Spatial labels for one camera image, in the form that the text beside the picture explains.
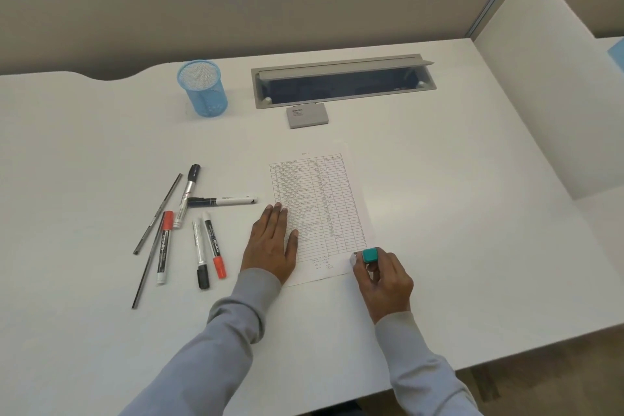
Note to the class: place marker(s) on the person's right hand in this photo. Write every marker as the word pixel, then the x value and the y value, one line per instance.
pixel 387 291

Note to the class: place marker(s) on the person's left hand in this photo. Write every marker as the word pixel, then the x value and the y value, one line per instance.
pixel 268 247

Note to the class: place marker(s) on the person's right thumb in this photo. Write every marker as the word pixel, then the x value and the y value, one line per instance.
pixel 360 272

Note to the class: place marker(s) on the person's left thumb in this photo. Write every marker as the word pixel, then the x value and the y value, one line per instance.
pixel 293 247

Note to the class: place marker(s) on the printed paper sheet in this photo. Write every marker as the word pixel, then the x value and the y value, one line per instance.
pixel 321 201

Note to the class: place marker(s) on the person's right forearm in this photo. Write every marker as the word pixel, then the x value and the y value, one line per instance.
pixel 419 367

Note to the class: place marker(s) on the person's left forearm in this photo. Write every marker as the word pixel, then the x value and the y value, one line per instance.
pixel 214 347

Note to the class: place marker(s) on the slim red cap marker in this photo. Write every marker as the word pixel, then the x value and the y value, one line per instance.
pixel 214 245

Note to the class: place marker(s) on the black and white marker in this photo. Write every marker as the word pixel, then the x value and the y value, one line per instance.
pixel 222 200

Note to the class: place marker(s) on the slim black cap marker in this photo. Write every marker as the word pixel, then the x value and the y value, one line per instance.
pixel 200 255

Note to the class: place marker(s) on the black cap silver marker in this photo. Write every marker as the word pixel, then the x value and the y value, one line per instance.
pixel 189 191

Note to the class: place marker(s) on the large red cap marker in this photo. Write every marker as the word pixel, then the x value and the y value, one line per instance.
pixel 164 247

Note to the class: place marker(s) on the grey whiteboard eraser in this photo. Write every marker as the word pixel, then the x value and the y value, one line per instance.
pixel 307 116

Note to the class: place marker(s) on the blue mesh pen cup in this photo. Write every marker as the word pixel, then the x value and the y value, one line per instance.
pixel 204 91

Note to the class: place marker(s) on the white chair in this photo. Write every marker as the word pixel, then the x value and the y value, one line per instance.
pixel 551 89

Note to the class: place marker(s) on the light blue paper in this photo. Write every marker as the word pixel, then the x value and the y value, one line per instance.
pixel 616 55

